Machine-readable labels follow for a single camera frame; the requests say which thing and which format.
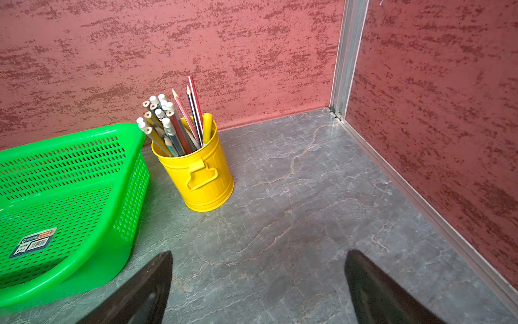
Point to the yellow metal pencil bucket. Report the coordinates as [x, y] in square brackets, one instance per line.
[203, 178]

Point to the green plastic basket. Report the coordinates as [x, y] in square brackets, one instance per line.
[90, 186]

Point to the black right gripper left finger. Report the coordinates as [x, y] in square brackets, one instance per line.
[142, 299]

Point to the blue pencil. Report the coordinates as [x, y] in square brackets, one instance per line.
[195, 115]

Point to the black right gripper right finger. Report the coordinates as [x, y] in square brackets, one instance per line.
[377, 298]

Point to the aluminium corner profile right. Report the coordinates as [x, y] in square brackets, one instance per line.
[354, 17]

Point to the red pencil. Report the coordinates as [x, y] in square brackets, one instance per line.
[197, 106]

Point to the pencil with white eraser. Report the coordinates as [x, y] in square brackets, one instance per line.
[171, 133]

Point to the yellow marker pen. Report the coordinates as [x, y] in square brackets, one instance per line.
[207, 127]

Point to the barcode sticker label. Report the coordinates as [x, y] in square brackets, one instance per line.
[33, 242]

